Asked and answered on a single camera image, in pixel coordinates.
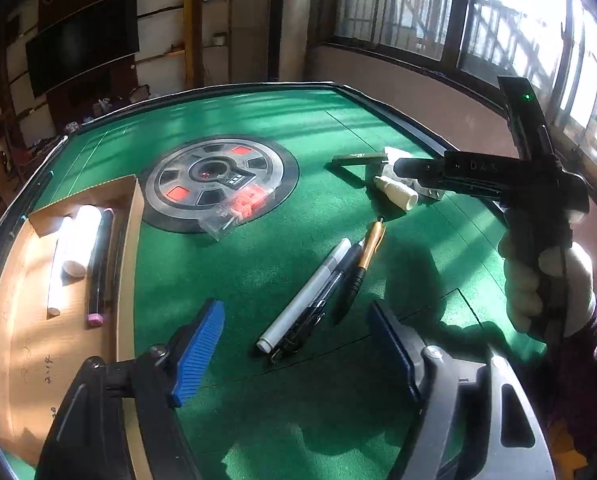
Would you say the round table control panel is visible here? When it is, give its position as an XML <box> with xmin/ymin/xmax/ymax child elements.
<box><xmin>139</xmin><ymin>135</ymin><xmax>300</xmax><ymax>235</ymax></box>

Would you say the black pen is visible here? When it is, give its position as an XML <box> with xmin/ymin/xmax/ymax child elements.
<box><xmin>268</xmin><ymin>242</ymin><xmax>364</xmax><ymax>363</ymax></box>

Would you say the clear plastic case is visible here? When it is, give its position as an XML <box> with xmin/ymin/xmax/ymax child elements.
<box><xmin>198</xmin><ymin>182</ymin><xmax>276</xmax><ymax>241</ymax></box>

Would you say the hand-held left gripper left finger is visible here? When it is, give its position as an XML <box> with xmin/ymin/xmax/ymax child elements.
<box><xmin>36</xmin><ymin>299</ymin><xmax>225</xmax><ymax>480</ymax></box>

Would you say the cardboard box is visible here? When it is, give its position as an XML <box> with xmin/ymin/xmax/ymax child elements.
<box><xmin>0</xmin><ymin>175</ymin><xmax>149</xmax><ymax>480</ymax></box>

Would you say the long white pen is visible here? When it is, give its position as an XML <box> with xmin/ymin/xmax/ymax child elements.
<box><xmin>47</xmin><ymin>216</ymin><xmax>74</xmax><ymax>317</ymax></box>

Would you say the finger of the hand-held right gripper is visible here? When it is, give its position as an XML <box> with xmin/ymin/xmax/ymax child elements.
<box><xmin>393</xmin><ymin>157</ymin><xmax>447</xmax><ymax>183</ymax></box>

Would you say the gold pen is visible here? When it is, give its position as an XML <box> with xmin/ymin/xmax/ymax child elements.
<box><xmin>333</xmin><ymin>217</ymin><xmax>388</xmax><ymax>325</ymax></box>

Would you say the olive green pen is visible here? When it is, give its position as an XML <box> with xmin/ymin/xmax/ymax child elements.
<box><xmin>331</xmin><ymin>151</ymin><xmax>389</xmax><ymax>165</ymax></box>

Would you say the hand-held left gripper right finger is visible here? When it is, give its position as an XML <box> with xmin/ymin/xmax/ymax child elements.
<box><xmin>369</xmin><ymin>300</ymin><xmax>557</xmax><ymax>480</ymax></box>

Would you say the small white bottle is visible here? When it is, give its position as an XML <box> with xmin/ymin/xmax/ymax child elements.
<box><xmin>373</xmin><ymin>175</ymin><xmax>419</xmax><ymax>213</ymax></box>

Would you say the standing air conditioner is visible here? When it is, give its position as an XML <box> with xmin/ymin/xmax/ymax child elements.
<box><xmin>231</xmin><ymin>0</ymin><xmax>307</xmax><ymax>81</ymax></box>

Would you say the barred window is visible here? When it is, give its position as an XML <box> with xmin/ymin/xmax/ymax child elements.
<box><xmin>329</xmin><ymin>0</ymin><xmax>597</xmax><ymax>176</ymax></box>

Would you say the person's right hand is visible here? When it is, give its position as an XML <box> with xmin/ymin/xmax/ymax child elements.
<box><xmin>499</xmin><ymin>235</ymin><xmax>597</xmax><ymax>339</ymax></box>

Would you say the wall television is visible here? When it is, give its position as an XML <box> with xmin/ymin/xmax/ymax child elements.
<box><xmin>24</xmin><ymin>0</ymin><xmax>140</xmax><ymax>98</ymax></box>

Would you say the silver marker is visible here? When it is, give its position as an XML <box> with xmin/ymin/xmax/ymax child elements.
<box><xmin>256</xmin><ymin>237</ymin><xmax>353</xmax><ymax>353</ymax></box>

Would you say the black marker with pink cap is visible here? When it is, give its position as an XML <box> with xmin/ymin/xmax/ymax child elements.
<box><xmin>86</xmin><ymin>208</ymin><xmax>115</xmax><ymax>328</ymax></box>

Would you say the white plastic tube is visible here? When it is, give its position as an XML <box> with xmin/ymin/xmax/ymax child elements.
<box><xmin>61</xmin><ymin>205</ymin><xmax>103</xmax><ymax>278</ymax></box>

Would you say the green felt mahjong table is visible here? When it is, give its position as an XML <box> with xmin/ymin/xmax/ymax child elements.
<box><xmin>0</xmin><ymin>80</ymin><xmax>554</xmax><ymax>480</ymax></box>

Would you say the thin dark pen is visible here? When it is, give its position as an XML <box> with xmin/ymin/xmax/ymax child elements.
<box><xmin>106</xmin><ymin>230</ymin><xmax>125</xmax><ymax>306</ymax></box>

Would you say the wooden wall shelf unit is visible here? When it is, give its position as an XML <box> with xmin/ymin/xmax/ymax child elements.
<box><xmin>0</xmin><ymin>0</ymin><xmax>239</xmax><ymax>161</ymax></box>

